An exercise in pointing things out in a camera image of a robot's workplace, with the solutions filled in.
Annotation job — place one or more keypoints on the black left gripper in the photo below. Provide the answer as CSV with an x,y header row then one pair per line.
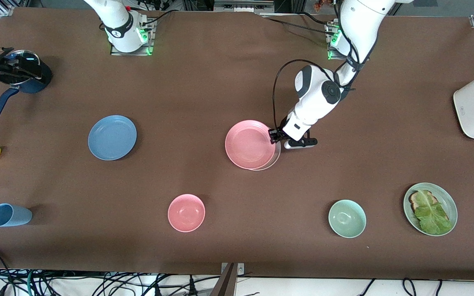
x,y
275,135

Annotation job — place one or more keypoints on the pink plate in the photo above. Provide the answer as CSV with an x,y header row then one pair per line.
x,y
249,144

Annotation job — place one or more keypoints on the blue plate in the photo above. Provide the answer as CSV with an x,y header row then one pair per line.
x,y
112,137

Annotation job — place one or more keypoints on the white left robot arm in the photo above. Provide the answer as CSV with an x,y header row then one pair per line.
x,y
360,20

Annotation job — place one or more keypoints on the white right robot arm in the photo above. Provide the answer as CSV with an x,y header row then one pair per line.
x,y
121,24

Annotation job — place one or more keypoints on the glass lid blue knob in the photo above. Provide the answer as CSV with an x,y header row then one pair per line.
x,y
25,55

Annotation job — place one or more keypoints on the dark blue saucepan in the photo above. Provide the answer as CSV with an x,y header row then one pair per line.
x,y
39,80

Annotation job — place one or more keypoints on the small green bowl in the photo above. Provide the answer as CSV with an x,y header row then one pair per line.
x,y
347,218

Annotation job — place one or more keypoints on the small pink bowl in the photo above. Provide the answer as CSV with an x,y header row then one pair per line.
x,y
186,213

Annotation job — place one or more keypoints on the grey power strip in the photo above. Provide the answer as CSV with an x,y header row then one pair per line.
x,y
243,5

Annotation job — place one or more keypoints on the blue cup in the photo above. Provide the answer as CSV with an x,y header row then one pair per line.
x,y
10,215

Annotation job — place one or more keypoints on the toast slice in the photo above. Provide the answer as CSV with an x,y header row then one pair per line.
x,y
414,201

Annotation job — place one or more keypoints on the green lettuce leaf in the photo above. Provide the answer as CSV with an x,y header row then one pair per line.
x,y
432,213

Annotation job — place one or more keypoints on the green plate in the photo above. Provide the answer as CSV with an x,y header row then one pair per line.
x,y
451,205

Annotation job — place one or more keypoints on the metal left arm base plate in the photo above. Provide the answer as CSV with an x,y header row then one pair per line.
x,y
331,55

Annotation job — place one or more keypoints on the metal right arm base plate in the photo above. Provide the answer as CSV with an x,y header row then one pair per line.
x,y
115,51

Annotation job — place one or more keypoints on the metal table bracket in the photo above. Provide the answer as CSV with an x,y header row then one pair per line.
x,y
240,268

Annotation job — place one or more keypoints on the dark metal post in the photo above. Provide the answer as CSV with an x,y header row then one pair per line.
x,y
225,283

